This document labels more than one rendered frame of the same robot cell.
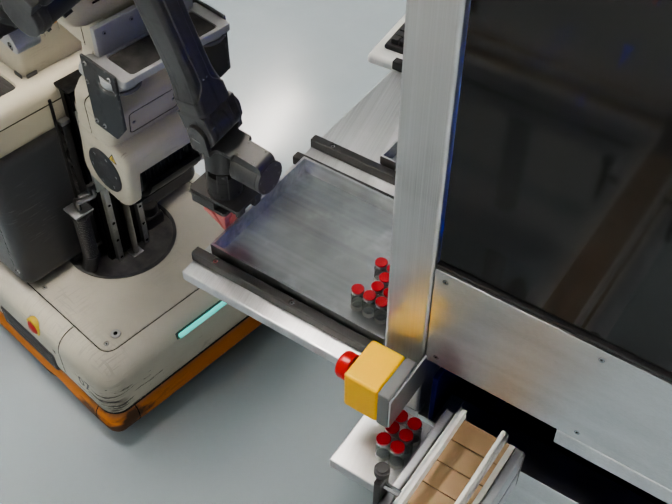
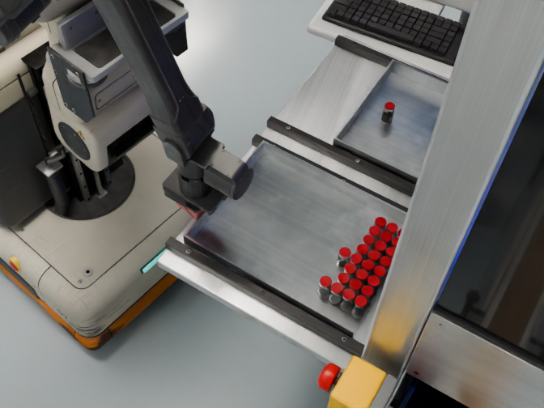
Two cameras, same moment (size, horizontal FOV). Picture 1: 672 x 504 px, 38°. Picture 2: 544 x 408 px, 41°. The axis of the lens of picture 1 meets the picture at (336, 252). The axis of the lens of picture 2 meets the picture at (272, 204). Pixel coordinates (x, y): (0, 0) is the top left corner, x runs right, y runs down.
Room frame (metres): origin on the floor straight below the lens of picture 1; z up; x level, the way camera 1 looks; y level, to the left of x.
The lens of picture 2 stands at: (0.39, 0.11, 1.99)
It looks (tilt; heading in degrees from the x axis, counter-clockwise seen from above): 55 degrees down; 355
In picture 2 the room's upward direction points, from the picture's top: 3 degrees clockwise
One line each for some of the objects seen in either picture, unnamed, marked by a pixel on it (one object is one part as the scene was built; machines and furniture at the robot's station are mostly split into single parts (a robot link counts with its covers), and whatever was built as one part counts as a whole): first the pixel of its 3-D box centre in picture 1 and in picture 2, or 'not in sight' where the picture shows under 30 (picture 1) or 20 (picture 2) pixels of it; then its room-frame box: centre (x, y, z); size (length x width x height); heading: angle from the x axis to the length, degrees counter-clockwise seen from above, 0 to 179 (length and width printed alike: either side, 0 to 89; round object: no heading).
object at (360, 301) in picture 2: not in sight; (380, 272); (1.00, -0.13, 0.90); 0.18 x 0.02 x 0.05; 145
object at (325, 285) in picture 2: (357, 297); (324, 287); (0.97, -0.03, 0.90); 0.02 x 0.02 x 0.05
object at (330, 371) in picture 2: (350, 367); (332, 379); (0.78, -0.02, 0.99); 0.04 x 0.04 x 0.04; 56
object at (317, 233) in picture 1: (340, 247); (303, 233); (1.09, -0.01, 0.90); 0.34 x 0.26 x 0.04; 55
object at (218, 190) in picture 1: (224, 180); (196, 178); (1.13, 0.18, 1.01); 0.10 x 0.07 x 0.07; 55
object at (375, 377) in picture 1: (378, 382); (360, 395); (0.75, -0.06, 0.99); 0.08 x 0.07 x 0.07; 56
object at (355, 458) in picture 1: (394, 453); not in sight; (0.71, -0.08, 0.87); 0.14 x 0.13 x 0.02; 56
